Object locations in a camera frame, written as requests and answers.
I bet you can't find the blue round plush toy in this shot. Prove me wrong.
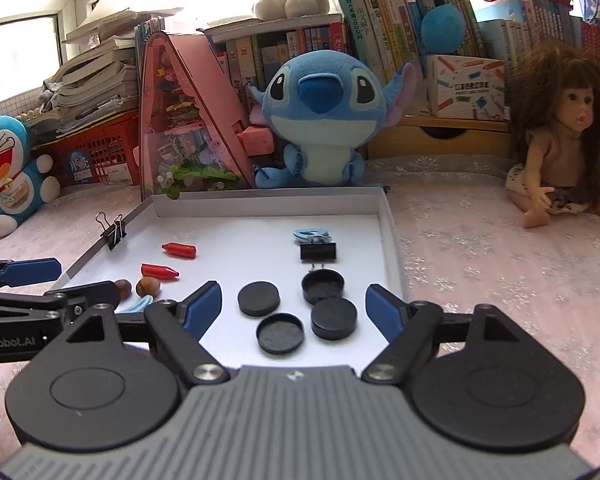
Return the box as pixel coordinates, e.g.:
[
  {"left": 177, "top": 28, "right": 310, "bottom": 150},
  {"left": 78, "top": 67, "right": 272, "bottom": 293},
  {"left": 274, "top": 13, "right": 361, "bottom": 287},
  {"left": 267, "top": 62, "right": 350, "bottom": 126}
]
[{"left": 367, "top": 0, "right": 466, "bottom": 55}]

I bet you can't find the white cardboard box tray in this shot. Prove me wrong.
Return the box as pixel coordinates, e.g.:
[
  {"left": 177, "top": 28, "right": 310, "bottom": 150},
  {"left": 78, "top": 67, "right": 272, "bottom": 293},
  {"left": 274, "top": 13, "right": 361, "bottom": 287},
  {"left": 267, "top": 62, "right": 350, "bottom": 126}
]
[{"left": 44, "top": 187, "right": 411, "bottom": 371}]

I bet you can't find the blue robot cat plush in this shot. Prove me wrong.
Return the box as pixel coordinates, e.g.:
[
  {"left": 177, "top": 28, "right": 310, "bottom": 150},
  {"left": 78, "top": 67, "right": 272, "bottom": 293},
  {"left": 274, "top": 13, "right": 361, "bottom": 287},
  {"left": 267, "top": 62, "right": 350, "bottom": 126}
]
[{"left": 0, "top": 115, "right": 62, "bottom": 237}]

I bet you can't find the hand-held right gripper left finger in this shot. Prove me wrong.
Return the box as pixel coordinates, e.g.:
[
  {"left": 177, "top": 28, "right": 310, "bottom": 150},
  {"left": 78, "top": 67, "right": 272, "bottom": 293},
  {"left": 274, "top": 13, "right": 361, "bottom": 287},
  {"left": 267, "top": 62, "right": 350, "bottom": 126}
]
[{"left": 67, "top": 280, "right": 231, "bottom": 387}]

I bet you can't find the row of shelved books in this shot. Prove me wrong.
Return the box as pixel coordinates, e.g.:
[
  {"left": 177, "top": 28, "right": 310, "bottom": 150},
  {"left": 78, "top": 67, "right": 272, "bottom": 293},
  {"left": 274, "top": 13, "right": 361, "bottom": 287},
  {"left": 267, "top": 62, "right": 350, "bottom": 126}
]
[{"left": 205, "top": 0, "right": 600, "bottom": 126}]

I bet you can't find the grey crumpled plastic bag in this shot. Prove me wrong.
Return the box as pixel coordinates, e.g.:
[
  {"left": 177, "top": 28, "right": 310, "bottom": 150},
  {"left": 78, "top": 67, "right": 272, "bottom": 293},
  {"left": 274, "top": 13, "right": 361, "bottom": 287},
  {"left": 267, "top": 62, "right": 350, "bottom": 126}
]
[{"left": 40, "top": 77, "right": 63, "bottom": 111}]

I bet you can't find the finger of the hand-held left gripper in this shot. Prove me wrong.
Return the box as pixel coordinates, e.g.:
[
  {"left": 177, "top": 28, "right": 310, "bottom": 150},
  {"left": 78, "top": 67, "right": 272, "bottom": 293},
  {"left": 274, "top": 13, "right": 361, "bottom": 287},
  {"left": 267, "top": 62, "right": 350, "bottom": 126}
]
[
  {"left": 0, "top": 282, "right": 122, "bottom": 330},
  {"left": 0, "top": 257, "right": 62, "bottom": 291}
]

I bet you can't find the wooden shelf drawer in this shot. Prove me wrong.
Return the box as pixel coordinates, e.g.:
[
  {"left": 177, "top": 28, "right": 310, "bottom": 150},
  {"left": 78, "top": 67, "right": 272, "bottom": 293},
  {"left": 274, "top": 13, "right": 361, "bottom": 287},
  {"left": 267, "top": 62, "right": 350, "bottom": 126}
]
[{"left": 367, "top": 115, "right": 513, "bottom": 161}]

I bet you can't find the white printed cardboard box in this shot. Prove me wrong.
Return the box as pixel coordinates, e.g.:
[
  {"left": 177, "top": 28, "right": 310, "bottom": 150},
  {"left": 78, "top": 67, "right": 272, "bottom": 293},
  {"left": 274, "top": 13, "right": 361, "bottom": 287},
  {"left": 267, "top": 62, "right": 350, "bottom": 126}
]
[{"left": 426, "top": 54, "right": 507, "bottom": 121}]

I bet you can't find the red bullet-shaped plastic piece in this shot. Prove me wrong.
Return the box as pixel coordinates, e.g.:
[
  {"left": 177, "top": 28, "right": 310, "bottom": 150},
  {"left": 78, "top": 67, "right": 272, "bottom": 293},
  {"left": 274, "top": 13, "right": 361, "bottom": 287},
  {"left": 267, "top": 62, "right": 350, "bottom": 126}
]
[
  {"left": 161, "top": 242, "right": 197, "bottom": 259},
  {"left": 140, "top": 263, "right": 180, "bottom": 280}
]

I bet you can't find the black round plastic cap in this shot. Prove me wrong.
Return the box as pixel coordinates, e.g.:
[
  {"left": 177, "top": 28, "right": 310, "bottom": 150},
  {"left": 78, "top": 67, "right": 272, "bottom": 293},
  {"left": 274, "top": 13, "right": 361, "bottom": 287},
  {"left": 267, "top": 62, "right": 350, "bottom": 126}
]
[
  {"left": 301, "top": 268, "right": 345, "bottom": 306},
  {"left": 237, "top": 281, "right": 282, "bottom": 317},
  {"left": 311, "top": 297, "right": 357, "bottom": 341},
  {"left": 256, "top": 312, "right": 306, "bottom": 356}
]

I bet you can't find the blue alien plush toy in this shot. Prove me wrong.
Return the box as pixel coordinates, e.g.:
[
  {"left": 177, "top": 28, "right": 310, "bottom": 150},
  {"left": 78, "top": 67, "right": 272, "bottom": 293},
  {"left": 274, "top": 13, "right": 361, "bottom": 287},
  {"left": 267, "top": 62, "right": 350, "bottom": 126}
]
[{"left": 247, "top": 50, "right": 423, "bottom": 190}]

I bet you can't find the red plastic crate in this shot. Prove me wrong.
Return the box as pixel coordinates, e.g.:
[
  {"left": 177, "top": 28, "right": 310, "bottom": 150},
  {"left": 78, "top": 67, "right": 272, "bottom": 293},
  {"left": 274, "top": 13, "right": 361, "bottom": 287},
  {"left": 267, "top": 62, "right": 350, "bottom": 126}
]
[{"left": 32, "top": 110, "right": 143, "bottom": 188}]

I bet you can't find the large black binder clip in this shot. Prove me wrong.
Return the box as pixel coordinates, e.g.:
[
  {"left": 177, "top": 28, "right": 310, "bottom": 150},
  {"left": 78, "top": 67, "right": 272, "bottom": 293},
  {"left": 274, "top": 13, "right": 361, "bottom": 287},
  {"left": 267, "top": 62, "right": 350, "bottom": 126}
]
[{"left": 300, "top": 241, "right": 337, "bottom": 273}]

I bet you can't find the pink snowflake tablecloth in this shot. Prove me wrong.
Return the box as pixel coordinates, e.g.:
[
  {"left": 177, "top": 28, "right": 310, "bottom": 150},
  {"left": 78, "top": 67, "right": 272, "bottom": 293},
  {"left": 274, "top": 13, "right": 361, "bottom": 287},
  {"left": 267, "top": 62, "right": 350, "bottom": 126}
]
[{"left": 0, "top": 155, "right": 600, "bottom": 461}]

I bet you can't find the brown-haired baby doll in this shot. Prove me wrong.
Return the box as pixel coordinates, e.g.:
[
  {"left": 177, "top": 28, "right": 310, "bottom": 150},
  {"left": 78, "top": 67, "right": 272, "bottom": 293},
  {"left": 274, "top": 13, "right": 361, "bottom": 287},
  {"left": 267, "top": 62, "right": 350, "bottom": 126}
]
[{"left": 505, "top": 42, "right": 600, "bottom": 229}]

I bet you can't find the pink triangular toy house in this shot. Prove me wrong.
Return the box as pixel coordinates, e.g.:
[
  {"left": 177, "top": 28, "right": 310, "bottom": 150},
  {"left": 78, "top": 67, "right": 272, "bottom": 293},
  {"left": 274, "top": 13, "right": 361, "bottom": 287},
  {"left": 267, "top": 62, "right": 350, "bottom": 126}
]
[{"left": 137, "top": 30, "right": 273, "bottom": 198}]

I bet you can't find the small black binder clip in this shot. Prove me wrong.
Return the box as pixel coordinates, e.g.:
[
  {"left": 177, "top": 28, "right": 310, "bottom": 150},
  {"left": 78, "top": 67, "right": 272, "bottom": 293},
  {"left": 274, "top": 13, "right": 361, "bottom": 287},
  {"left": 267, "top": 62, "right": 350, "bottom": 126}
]
[{"left": 95, "top": 211, "right": 128, "bottom": 251}]

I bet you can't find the stack of books and papers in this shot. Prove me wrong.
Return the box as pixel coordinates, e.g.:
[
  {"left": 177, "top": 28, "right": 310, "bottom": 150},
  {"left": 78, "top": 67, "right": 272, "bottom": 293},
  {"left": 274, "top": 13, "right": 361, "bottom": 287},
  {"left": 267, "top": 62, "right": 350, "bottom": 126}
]
[{"left": 37, "top": 7, "right": 181, "bottom": 133}]

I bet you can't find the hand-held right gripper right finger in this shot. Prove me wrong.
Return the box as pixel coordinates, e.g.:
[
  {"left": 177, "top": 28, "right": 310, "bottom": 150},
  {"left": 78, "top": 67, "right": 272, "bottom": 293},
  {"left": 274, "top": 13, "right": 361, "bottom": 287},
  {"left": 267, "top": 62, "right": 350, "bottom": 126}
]
[{"left": 361, "top": 283, "right": 531, "bottom": 386}]

